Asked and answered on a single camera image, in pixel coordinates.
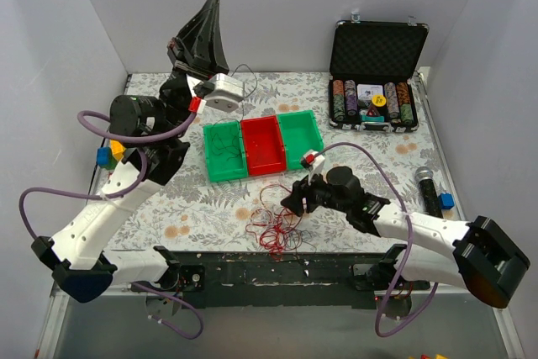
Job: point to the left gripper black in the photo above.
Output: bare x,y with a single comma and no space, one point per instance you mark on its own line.
193,63

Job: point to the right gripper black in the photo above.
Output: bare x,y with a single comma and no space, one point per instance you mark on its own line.
308,192

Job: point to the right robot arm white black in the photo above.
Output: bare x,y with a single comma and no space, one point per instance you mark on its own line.
478,255

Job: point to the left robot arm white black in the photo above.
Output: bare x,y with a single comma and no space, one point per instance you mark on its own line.
151,130

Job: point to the red plastic bin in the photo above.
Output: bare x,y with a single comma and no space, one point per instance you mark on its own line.
264,149

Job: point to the right green plastic bin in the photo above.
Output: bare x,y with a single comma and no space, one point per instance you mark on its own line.
300,133

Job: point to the green plastic bin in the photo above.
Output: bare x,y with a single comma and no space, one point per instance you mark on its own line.
300,133
224,151

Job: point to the floral table mat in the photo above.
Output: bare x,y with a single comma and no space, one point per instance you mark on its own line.
193,214

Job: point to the left green plastic bin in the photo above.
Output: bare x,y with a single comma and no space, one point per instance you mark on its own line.
224,151

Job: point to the black microphone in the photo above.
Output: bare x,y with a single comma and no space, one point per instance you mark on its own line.
424,177

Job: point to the white card deck box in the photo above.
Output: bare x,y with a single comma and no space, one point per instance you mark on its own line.
366,92

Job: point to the yellow round disc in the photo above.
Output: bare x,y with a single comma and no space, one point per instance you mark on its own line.
379,100

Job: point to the small blue cube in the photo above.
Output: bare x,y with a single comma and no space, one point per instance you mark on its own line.
446,201

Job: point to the stacked colourful toy bricks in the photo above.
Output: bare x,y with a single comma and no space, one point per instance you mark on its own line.
108,157

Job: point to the black poker chip case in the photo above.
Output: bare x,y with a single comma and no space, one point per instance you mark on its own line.
379,53

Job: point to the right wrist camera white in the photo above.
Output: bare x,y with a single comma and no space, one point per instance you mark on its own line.
313,162

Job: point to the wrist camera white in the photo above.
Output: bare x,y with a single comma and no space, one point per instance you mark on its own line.
313,162
221,91

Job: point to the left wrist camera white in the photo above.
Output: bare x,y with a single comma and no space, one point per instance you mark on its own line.
221,91

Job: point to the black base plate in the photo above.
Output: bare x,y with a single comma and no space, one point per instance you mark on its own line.
258,279

